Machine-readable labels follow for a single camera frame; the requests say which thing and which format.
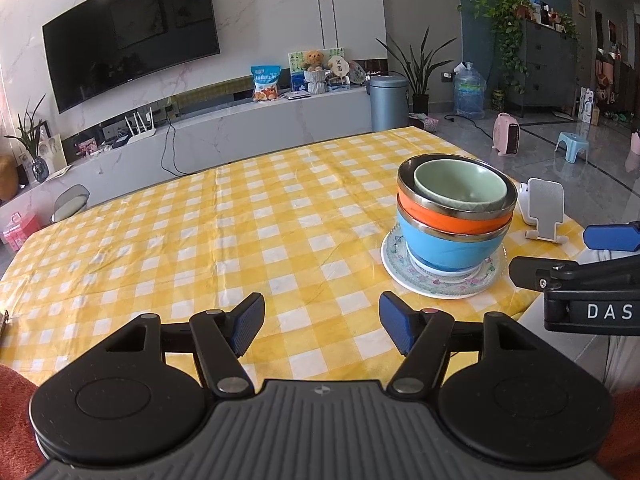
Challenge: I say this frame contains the pink storage box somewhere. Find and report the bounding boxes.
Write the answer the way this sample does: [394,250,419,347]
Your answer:
[2,212,40,252]

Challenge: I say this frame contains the grey round stool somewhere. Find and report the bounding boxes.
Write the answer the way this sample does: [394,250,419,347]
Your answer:
[50,184,91,223]

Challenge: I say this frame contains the blue snack bag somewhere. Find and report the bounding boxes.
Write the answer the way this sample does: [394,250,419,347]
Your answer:
[250,65,279,102]

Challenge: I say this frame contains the brown gourd vase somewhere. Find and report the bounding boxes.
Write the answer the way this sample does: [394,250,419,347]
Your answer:
[0,155,20,201]

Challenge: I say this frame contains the white wrapped flower pot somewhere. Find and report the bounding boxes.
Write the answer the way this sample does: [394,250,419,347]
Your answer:
[303,69,327,95]

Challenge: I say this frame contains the tall-leaf potted plant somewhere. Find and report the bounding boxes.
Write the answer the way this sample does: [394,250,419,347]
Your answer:
[376,25,458,113]

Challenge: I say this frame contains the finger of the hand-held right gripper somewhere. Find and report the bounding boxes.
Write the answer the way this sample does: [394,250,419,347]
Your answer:
[509,256,640,293]
[584,224,640,252]

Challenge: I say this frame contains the blue steel bowl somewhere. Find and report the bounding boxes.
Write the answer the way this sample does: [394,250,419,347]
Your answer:
[397,205,515,273]

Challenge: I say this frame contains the black power cable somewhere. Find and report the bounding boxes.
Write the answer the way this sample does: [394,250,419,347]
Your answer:
[160,110,193,176]

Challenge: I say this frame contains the grey-blue trash bin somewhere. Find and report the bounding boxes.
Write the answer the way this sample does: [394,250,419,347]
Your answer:
[367,74,410,133]

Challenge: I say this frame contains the green trailing vine plant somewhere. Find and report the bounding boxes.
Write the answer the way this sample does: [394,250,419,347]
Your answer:
[472,0,531,93]

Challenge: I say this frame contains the green picture board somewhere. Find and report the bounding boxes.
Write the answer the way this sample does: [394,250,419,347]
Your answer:
[288,47,347,92]

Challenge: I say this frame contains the clear glass plate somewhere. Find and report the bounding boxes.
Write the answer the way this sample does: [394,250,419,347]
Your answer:
[382,225,505,297]

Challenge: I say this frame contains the black curved television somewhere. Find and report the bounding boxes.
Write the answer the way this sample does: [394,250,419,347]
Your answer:
[41,0,222,114]

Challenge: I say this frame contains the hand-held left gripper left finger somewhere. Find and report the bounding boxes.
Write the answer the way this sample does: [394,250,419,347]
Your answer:
[102,292,266,397]

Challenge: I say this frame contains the yellow checked tablecloth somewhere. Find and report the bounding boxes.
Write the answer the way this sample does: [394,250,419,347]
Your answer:
[0,127,588,386]

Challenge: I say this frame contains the blue water jug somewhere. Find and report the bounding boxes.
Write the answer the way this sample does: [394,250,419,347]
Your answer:
[452,61,487,120]

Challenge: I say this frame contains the white wifi router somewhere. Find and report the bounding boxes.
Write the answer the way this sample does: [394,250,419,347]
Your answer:
[124,107,157,145]

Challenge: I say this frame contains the light grey cloth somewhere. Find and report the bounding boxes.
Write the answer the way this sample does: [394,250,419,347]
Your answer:
[602,332,640,396]

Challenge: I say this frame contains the black floor cable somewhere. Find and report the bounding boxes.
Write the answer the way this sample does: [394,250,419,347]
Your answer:
[445,115,496,138]

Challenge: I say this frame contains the green ceramic bowl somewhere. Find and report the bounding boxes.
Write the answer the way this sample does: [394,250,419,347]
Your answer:
[413,159,509,213]

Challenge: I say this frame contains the small blue plastic stool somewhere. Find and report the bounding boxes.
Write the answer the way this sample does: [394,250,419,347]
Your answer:
[555,131,591,163]

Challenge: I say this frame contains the white photo card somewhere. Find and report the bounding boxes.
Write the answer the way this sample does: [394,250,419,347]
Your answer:
[37,134,68,171]

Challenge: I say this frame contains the pink space heater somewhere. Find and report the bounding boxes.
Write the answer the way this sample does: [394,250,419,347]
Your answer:
[492,112,521,157]

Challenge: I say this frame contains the dark grey cabinet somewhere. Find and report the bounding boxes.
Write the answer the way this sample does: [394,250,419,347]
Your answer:
[520,20,581,111]

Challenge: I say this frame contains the white marble tv console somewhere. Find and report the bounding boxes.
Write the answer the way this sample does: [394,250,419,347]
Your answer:
[0,85,373,221]

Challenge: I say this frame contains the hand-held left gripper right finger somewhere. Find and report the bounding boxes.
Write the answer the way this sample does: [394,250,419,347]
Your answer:
[379,291,545,396]

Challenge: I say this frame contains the plant in blue vase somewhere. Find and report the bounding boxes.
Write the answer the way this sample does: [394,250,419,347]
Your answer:
[5,92,48,183]

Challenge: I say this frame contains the white phone stand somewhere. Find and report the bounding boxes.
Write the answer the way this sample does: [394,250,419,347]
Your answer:
[517,177,567,245]

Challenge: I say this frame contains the orange steel bowl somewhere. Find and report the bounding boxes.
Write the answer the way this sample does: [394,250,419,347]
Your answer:
[396,154,518,236]

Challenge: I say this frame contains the white printed box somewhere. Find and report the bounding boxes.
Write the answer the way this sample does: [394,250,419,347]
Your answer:
[580,87,601,123]

